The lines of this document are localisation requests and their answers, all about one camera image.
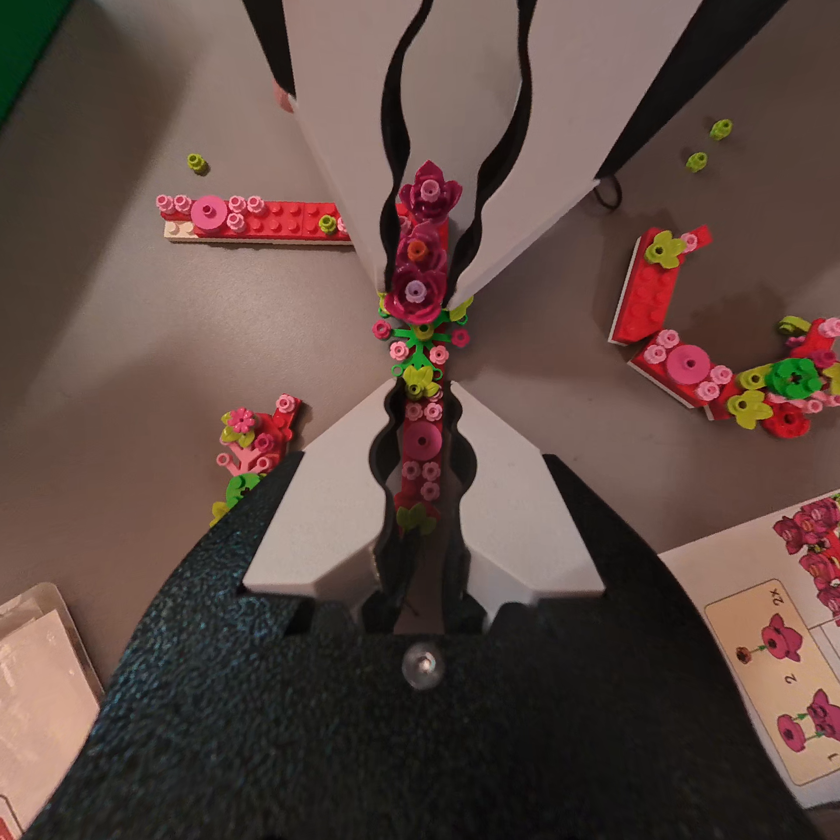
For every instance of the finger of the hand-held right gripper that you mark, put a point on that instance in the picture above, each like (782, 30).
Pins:
(334, 79)
(577, 98)

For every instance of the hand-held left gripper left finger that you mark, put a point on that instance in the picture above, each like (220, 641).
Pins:
(308, 525)

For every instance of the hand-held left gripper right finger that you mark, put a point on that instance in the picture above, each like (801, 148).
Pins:
(525, 525)

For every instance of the long red lego flower strip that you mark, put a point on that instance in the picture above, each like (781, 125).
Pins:
(420, 443)

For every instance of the lime lego stud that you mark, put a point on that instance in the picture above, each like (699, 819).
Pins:
(697, 161)
(197, 162)
(720, 129)

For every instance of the lego piece with pink stem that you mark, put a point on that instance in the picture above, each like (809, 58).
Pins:
(244, 459)

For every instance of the red lego strip white base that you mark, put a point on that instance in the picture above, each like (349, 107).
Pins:
(282, 216)

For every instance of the bent red lego flower strip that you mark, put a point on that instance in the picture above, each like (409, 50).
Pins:
(646, 295)

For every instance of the lego instruction booklet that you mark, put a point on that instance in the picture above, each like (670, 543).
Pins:
(735, 577)

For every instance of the red round lego flower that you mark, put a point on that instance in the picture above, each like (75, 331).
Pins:
(786, 422)

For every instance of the black rubber band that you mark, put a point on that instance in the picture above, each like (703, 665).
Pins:
(619, 191)

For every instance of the green plastic bin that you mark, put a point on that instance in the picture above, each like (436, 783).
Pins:
(26, 39)

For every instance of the clear plastic bag with papers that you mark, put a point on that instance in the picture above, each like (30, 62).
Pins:
(39, 689)

